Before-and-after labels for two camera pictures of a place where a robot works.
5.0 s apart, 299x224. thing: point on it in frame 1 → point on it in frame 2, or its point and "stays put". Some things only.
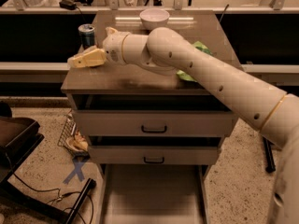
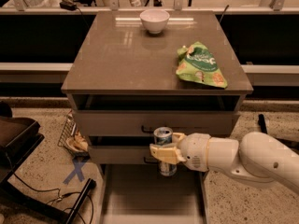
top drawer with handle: [154, 122] stays put
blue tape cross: [78, 165] stays put
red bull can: [87, 35] → [163, 135]
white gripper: [113, 48] → [194, 150]
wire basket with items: [72, 140] stays put
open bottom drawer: [153, 193] stays put
